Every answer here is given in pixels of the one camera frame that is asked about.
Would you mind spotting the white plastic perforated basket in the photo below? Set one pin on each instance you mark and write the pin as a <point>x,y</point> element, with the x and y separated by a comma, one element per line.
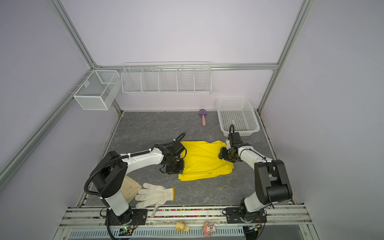
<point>238,112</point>

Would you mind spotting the beige leather work glove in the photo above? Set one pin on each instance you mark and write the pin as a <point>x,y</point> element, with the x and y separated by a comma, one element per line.
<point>130,188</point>

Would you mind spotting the pink white plush toy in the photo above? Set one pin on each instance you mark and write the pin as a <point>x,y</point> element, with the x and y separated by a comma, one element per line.
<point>209,229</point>

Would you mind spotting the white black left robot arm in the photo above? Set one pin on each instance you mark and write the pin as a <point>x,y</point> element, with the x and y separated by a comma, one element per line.
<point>106,180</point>

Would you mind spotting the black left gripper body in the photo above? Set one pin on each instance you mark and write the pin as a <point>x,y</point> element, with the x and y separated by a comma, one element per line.
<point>175,166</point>

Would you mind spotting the aluminium front mounting rail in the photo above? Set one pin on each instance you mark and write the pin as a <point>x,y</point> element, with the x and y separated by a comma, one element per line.
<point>90,223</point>

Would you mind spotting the white knitted work glove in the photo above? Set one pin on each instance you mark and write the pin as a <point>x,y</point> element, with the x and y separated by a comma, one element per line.
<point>153,195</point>

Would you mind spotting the aluminium frame bar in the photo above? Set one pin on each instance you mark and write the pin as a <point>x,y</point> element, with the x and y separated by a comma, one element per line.
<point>240,66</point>
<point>18,159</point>

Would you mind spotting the small white mesh wire box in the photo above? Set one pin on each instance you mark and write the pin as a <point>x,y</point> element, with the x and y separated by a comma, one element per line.
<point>99,90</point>

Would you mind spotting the long white wire rack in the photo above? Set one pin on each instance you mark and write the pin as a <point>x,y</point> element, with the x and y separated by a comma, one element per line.
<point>167,78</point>

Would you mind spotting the aluminium frame corner post right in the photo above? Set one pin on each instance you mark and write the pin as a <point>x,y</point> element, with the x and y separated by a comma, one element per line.
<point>294,33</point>

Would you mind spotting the yellow duck toy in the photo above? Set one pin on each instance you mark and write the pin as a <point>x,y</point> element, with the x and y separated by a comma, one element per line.
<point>180,226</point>

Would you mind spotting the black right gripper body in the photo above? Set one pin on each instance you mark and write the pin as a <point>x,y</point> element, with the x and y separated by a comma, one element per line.
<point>225,154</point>

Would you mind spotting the aluminium frame corner post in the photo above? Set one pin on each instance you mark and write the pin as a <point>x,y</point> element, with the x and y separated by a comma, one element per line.
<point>294,33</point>
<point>69,27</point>

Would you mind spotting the yellow trousers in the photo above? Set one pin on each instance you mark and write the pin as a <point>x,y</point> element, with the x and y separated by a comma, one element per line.
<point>202,161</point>

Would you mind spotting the aluminium frame corner post left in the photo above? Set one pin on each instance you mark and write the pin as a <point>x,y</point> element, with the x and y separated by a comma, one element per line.
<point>69,27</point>

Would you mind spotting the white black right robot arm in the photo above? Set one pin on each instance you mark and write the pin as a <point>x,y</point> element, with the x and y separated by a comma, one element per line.
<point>272,184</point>

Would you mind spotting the aluminium frame left side bar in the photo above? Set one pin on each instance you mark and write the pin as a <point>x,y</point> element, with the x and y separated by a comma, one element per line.
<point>18,159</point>

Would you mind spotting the aluminium frame back top bar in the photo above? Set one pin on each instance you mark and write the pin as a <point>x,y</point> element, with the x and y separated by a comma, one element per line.
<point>240,66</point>

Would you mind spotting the purple pink hair brush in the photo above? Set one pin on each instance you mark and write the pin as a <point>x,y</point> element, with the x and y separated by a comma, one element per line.
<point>203,113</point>

